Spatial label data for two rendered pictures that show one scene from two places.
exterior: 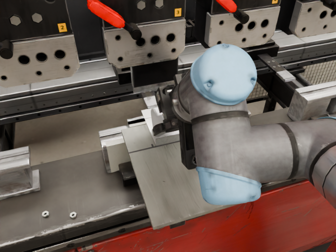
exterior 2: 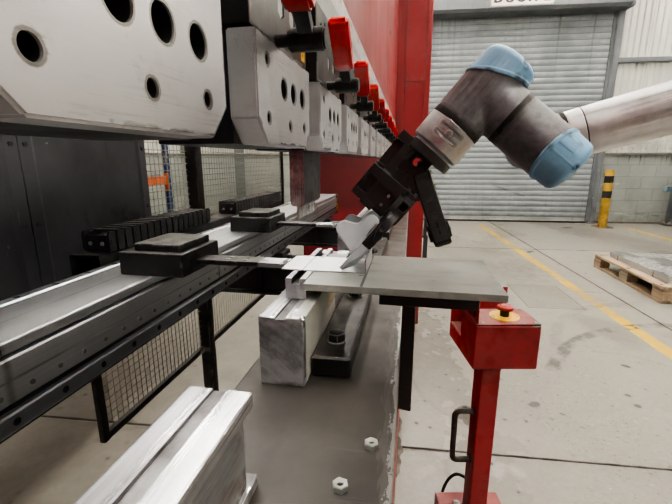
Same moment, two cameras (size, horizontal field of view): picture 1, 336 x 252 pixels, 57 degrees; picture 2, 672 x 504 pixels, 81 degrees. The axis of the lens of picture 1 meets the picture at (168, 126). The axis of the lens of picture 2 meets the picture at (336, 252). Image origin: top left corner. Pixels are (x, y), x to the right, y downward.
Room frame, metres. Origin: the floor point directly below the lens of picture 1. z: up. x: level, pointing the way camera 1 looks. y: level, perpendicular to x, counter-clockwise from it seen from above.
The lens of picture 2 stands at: (0.25, 0.53, 1.16)
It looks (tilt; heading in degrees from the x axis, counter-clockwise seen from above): 13 degrees down; 299
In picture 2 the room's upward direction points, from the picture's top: straight up
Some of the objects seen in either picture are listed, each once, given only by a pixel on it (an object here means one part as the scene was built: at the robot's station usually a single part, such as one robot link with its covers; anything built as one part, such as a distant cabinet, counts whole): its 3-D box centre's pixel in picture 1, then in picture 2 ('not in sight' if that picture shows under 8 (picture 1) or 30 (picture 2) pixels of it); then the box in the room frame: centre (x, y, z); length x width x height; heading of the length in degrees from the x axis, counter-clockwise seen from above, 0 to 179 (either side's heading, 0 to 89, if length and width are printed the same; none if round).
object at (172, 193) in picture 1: (176, 162); (402, 273); (0.44, -0.02, 1.00); 0.26 x 0.18 x 0.01; 18
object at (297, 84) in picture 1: (269, 67); (243, 269); (1.13, -0.42, 0.81); 0.64 x 0.08 x 0.14; 18
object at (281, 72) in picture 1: (265, 55); (285, 220); (0.86, -0.30, 1.01); 0.26 x 0.12 x 0.05; 18
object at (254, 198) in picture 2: not in sight; (254, 200); (1.20, -0.57, 1.02); 0.44 x 0.06 x 0.04; 108
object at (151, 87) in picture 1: (154, 71); (306, 184); (0.58, 0.03, 1.13); 0.10 x 0.02 x 0.10; 108
